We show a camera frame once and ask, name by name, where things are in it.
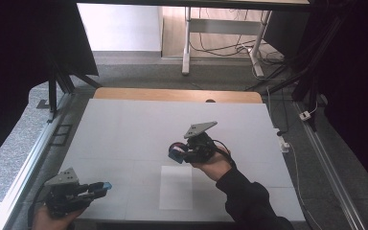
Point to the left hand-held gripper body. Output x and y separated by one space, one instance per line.
64 198

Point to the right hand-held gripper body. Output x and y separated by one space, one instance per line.
201 147

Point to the round red ink pad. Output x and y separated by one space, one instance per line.
180 147

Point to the blue stamp cap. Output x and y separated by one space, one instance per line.
108 185

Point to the person's right hand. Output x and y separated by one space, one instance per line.
215 167

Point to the person's left hand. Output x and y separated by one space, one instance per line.
49 220

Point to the white paper sheet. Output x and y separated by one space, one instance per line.
176 188

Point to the white plug adapter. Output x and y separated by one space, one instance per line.
283 145

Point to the black metal stand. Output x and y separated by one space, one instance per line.
52 92
313 92

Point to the white power strip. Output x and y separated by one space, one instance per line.
305 115

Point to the black curtain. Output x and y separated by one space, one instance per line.
357 96
12 64

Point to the aluminium rail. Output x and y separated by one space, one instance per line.
329 172
22 179

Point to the white metal desk frame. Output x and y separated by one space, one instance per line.
223 26

